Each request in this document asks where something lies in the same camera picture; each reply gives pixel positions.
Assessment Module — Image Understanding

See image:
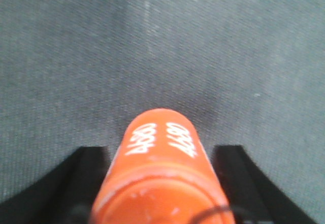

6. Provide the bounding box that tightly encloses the orange cylindrical capacitor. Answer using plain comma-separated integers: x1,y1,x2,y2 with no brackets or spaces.
89,108,235,223

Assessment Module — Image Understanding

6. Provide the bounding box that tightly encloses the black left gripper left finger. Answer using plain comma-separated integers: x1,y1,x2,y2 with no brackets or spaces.
1,147,110,223

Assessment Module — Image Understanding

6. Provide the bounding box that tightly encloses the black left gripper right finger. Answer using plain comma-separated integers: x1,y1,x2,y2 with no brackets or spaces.
212,145,315,223

